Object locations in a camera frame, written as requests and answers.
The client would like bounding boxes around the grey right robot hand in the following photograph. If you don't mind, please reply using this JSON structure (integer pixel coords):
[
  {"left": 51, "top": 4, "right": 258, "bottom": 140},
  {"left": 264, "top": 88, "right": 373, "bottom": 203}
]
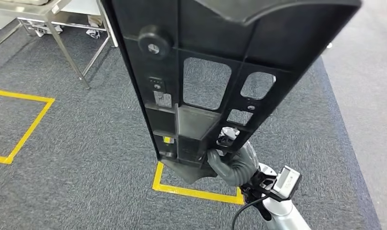
[{"left": 206, "top": 126, "right": 260, "bottom": 187}]

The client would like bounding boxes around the black plastic panel part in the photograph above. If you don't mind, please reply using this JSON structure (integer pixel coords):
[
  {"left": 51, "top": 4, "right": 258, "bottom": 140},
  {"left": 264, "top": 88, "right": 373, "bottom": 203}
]
[{"left": 101, "top": 0, "right": 362, "bottom": 185}]

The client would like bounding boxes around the person's foot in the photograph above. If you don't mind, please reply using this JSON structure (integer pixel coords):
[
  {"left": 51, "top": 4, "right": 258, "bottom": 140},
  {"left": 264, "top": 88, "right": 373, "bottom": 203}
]
[
  {"left": 28, "top": 20, "right": 64, "bottom": 37},
  {"left": 85, "top": 16, "right": 102, "bottom": 39}
]

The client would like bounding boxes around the white panel board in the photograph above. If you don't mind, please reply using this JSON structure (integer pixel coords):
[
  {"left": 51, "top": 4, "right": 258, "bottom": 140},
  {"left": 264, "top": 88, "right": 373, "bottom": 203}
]
[{"left": 61, "top": 0, "right": 108, "bottom": 16}]

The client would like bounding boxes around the steel side table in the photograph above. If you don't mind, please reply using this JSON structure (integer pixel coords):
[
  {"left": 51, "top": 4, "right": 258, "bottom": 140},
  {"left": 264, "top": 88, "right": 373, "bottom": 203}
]
[{"left": 0, "top": 0, "right": 119, "bottom": 90}]

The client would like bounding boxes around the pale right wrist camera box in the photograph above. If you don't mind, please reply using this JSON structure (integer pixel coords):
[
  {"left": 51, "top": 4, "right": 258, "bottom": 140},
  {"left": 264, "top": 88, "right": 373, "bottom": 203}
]
[{"left": 271, "top": 165, "right": 303, "bottom": 201}]

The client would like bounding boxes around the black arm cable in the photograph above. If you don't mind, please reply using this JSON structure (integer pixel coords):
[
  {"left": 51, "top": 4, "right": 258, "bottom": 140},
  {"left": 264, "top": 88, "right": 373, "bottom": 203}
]
[{"left": 230, "top": 195, "right": 268, "bottom": 230}]

